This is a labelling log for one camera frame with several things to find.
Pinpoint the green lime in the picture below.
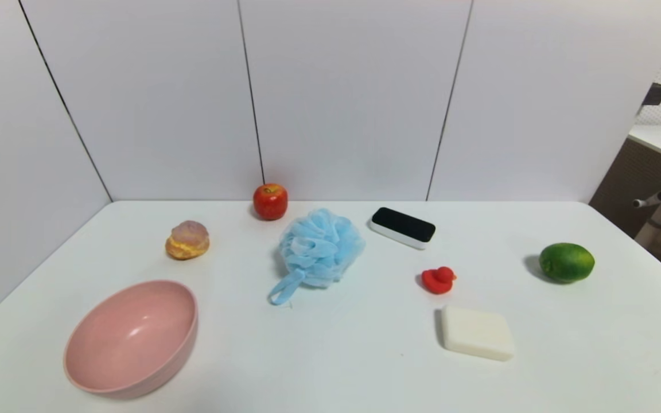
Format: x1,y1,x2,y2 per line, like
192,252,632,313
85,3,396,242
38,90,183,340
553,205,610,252
539,243,596,283

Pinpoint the white soap bar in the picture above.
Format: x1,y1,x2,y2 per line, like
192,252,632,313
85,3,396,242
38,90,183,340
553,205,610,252
441,306,515,362

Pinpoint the cream puff pastry toy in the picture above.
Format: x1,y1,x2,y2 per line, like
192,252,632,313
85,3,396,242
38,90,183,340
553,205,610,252
165,220,211,261

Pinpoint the red rubber duck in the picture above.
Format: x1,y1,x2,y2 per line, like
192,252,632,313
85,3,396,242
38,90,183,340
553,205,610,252
421,266,457,295

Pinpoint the blue mesh bath loofah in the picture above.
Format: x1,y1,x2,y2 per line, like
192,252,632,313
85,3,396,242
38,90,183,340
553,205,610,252
267,208,366,306

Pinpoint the pink plastic bowl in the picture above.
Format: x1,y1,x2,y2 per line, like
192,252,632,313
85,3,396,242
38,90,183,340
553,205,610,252
64,279,199,400

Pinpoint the red apple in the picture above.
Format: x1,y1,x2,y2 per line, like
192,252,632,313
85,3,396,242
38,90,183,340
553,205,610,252
252,183,289,221

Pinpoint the black and white eraser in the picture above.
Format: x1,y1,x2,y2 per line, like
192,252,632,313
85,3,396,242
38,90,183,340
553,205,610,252
370,207,437,251

